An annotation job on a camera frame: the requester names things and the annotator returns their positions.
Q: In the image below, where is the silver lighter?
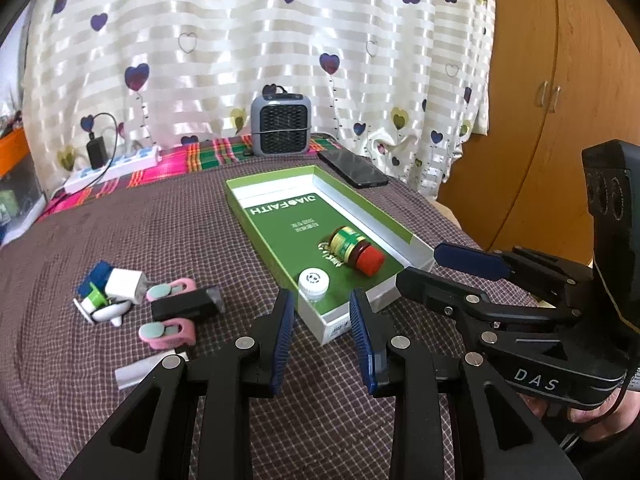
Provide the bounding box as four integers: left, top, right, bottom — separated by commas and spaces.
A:
114, 350, 189, 391

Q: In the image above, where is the pink clip front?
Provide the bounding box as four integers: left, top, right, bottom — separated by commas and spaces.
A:
138, 318, 196, 351

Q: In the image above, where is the pink clip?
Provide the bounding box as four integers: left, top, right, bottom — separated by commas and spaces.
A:
138, 318, 196, 351
145, 278, 196, 302

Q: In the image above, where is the red cap medicine bottle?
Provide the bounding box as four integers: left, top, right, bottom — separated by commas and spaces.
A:
328, 226, 385, 278

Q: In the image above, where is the white black oval gadget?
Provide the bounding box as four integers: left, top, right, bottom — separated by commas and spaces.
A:
91, 300, 132, 327

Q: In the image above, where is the round grey white device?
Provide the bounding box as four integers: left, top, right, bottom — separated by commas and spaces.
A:
298, 268, 330, 302

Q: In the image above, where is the green white spool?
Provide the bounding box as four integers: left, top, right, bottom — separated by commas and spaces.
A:
73, 282, 111, 325

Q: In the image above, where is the white usb charger plug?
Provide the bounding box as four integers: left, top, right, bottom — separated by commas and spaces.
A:
104, 268, 150, 304

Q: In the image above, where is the pink clip back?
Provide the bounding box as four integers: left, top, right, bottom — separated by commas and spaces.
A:
145, 278, 196, 302

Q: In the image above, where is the blue usb stick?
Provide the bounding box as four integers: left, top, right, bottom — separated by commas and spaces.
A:
77, 260, 114, 298

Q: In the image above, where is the right hand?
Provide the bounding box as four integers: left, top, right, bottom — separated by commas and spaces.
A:
521, 388, 639, 442

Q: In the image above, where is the green white cardboard box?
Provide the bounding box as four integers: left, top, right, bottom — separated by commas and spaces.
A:
226, 166, 434, 344

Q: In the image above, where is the black smartphone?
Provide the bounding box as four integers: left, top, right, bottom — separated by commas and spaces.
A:
318, 148, 388, 188

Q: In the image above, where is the wooden wardrobe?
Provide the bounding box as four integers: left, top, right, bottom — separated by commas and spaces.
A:
438, 0, 639, 263

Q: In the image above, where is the heart pattern curtain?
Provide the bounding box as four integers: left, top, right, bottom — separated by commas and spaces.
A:
23, 0, 496, 196

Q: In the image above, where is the grey portable fan heater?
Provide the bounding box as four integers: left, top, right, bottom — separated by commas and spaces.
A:
250, 84, 311, 156

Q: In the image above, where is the orange lid storage bin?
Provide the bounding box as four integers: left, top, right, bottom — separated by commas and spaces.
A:
0, 128, 47, 246

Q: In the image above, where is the colourful plaid cloth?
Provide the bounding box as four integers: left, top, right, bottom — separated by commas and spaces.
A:
39, 133, 342, 221

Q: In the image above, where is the white power strip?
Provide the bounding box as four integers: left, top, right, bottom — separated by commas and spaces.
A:
64, 145, 162, 194

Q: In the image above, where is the black charger adapter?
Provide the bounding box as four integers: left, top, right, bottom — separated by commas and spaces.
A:
86, 136, 107, 169

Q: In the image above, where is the black charger cable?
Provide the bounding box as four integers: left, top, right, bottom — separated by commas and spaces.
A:
49, 112, 120, 201

